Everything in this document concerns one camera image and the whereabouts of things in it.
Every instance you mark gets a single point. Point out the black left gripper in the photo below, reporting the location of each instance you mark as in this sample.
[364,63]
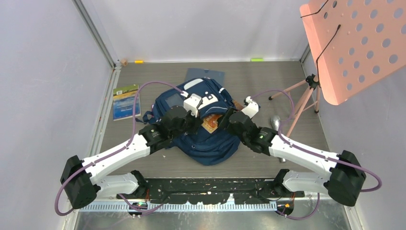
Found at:
[197,122]

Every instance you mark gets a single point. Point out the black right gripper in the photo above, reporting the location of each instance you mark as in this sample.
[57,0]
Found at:
[224,119]

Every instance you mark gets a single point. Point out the orange spiral notepad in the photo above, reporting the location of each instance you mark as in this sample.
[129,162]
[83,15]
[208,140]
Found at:
[210,123]

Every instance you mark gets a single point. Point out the navy blue backpack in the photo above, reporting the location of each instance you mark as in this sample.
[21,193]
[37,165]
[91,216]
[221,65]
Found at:
[205,148]

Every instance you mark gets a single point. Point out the dark Three Days book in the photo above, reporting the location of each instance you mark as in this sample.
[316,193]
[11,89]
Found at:
[237,105]

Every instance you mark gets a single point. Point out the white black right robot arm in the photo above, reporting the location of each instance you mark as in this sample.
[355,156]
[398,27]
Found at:
[337,175]

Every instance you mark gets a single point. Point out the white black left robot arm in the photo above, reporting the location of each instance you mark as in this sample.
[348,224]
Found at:
[82,179]

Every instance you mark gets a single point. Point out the silver metal cylinder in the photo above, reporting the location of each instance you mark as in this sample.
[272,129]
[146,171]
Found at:
[275,122]

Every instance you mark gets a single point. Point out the dark blue notebook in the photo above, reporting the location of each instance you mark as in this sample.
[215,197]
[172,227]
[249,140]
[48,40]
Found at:
[193,73]

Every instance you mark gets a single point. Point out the blue green landscape book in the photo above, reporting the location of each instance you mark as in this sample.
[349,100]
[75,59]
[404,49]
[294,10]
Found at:
[123,101]

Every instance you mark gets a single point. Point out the green tape piece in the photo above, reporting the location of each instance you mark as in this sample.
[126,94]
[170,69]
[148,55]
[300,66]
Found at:
[256,60]

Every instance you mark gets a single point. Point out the small wooden cube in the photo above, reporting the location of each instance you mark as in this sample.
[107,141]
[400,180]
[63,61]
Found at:
[124,62]

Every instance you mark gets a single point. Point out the pink perforated stand board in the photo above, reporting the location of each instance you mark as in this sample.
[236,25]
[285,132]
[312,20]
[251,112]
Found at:
[354,43]

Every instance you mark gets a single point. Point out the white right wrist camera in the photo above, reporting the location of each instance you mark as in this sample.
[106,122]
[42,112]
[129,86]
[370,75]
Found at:
[251,107]

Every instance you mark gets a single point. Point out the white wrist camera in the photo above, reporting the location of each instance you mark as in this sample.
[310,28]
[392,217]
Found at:
[251,107]
[191,103]

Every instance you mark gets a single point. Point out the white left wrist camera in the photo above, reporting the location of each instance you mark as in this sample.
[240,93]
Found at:
[191,103]

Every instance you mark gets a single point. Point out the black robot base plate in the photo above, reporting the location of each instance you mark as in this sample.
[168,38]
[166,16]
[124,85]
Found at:
[209,191]

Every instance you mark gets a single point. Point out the aluminium frame rail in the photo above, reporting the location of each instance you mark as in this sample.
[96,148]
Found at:
[94,32]

